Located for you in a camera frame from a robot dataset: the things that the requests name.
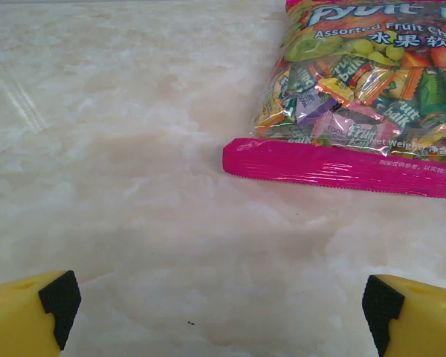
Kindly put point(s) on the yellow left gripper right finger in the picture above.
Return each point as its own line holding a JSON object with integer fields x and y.
{"x": 423, "y": 323}

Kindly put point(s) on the pink assorted fruit candy bag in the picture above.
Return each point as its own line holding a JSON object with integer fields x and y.
{"x": 357, "y": 93}

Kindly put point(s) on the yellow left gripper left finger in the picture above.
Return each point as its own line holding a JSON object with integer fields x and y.
{"x": 15, "y": 320}

